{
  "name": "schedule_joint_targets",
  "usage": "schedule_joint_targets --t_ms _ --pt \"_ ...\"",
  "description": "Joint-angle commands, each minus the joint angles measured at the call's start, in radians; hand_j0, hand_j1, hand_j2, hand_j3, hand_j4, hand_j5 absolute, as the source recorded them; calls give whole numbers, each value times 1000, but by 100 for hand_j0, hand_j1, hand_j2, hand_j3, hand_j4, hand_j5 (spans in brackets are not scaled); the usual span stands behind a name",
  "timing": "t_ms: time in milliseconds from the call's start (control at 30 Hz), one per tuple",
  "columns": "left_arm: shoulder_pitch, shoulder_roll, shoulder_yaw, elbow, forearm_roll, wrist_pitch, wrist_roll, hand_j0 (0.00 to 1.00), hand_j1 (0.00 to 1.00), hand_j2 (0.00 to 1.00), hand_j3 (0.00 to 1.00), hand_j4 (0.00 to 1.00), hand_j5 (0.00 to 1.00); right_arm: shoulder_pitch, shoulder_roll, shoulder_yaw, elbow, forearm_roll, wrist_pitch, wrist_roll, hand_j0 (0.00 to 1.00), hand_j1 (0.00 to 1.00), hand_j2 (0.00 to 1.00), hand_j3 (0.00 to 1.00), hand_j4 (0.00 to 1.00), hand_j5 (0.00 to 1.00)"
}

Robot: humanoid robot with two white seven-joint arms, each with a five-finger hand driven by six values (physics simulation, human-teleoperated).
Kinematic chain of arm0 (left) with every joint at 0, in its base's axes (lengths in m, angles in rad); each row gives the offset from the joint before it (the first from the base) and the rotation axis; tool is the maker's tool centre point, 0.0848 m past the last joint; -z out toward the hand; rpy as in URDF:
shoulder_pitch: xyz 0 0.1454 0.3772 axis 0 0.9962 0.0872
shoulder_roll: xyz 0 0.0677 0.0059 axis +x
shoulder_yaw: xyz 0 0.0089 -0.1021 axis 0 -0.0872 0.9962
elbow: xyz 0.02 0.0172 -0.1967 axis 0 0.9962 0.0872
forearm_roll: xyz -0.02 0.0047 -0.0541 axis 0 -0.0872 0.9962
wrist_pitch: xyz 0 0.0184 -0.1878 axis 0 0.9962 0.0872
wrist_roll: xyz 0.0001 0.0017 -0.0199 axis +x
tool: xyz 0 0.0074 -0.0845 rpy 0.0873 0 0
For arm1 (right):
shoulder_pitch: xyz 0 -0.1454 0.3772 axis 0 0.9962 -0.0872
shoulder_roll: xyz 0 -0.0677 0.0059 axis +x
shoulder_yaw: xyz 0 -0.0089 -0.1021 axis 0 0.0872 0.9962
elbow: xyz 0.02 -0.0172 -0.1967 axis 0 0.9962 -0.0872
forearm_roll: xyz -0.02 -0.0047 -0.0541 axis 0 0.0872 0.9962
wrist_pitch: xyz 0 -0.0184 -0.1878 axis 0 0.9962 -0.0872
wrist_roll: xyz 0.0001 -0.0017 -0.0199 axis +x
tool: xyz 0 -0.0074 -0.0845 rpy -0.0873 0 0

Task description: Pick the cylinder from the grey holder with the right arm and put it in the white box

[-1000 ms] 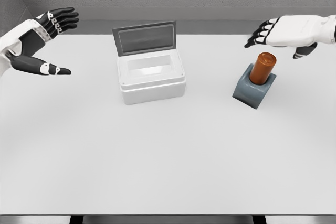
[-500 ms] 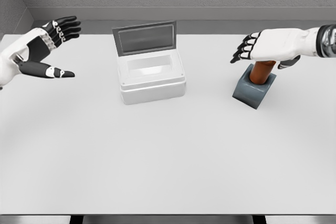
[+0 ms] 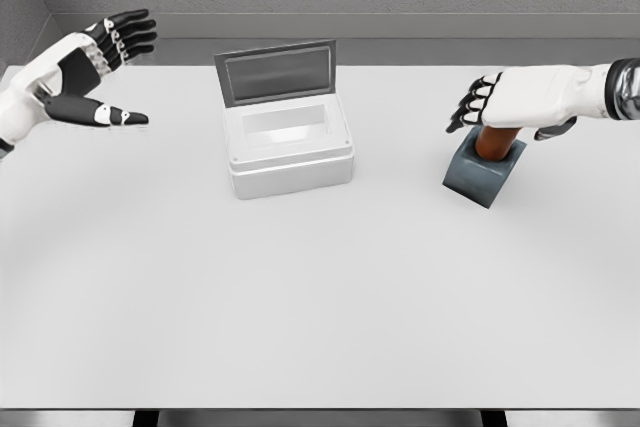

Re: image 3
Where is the grey stamp with brown handle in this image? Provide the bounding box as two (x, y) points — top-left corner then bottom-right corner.
(442, 124), (529, 210)

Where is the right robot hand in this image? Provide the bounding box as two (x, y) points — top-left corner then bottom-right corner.
(445, 66), (596, 142)

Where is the white box with hinged lid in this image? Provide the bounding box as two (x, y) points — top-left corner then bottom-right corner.
(213, 38), (356, 201)

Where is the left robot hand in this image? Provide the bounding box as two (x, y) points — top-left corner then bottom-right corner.
(0, 8), (158, 147)

